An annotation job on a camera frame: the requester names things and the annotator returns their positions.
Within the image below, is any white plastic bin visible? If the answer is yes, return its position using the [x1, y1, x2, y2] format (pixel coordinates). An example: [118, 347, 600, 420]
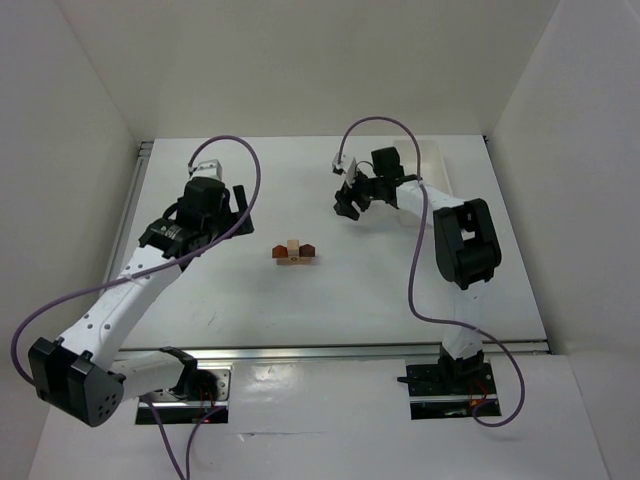
[393, 140, 453, 226]

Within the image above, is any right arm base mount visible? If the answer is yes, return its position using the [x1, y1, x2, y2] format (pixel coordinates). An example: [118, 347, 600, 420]
[397, 363, 501, 420]

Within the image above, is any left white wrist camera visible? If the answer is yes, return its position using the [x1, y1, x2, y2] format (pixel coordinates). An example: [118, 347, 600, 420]
[189, 159, 223, 181]

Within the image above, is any aluminium left rail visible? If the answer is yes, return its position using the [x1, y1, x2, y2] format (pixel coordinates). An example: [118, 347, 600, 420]
[101, 140, 155, 283]

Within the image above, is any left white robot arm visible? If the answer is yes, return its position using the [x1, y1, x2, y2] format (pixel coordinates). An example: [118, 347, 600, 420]
[28, 176, 255, 427]

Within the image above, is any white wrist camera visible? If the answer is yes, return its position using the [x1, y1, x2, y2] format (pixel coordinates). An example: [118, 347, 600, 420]
[189, 159, 223, 181]
[331, 154, 360, 188]

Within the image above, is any aluminium rail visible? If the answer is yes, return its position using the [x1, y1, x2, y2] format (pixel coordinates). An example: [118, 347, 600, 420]
[101, 140, 155, 283]
[116, 340, 551, 361]

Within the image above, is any reddish brown wood prism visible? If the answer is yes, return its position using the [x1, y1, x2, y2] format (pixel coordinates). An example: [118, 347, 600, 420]
[272, 245, 289, 260]

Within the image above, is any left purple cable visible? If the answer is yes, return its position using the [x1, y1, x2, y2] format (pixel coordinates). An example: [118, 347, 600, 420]
[10, 134, 263, 480]

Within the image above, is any dark brown house block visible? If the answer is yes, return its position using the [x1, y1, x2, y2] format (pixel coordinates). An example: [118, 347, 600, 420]
[299, 244, 316, 259]

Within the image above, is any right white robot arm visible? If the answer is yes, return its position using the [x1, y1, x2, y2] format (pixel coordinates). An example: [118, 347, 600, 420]
[332, 147, 502, 384]

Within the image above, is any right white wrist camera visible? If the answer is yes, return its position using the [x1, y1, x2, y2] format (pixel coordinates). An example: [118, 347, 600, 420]
[331, 154, 360, 188]

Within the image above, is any aluminium front rail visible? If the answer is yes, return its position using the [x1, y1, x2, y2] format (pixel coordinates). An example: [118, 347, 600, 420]
[116, 340, 551, 361]

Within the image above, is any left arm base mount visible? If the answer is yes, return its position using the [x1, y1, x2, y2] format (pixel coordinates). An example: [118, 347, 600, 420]
[149, 363, 232, 425]

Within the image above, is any long light wood block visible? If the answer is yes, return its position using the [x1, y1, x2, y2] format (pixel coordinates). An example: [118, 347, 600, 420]
[276, 255, 314, 266]

